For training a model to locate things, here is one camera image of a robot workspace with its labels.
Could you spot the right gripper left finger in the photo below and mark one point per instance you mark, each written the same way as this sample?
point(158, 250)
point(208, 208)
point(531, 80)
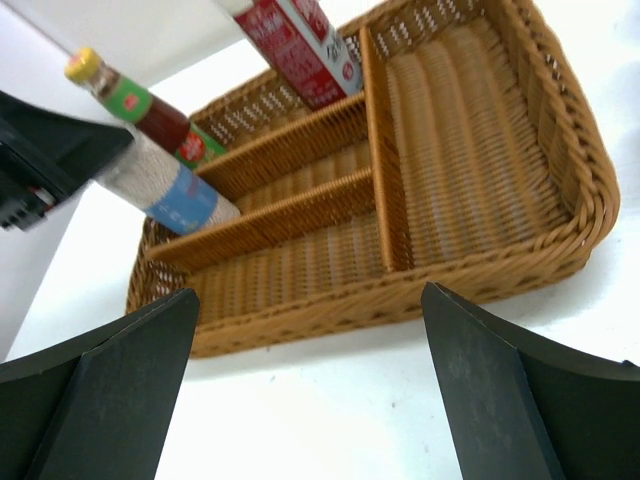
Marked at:
point(99, 405)

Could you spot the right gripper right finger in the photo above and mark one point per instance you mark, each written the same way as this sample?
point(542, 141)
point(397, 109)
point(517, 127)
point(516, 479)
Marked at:
point(522, 406)

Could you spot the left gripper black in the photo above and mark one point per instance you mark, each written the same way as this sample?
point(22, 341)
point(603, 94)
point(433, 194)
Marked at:
point(46, 157)

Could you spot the silver lid blue jar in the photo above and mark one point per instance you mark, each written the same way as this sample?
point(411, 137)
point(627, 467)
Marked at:
point(167, 191)

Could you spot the red chili sauce bottle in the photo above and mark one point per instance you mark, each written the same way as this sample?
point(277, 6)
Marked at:
point(134, 104)

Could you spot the dark soy sauce bottle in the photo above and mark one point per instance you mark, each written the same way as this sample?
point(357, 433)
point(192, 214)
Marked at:
point(297, 39)

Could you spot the brown wicker divided tray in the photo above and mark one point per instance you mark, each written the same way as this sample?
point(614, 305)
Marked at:
point(471, 158)

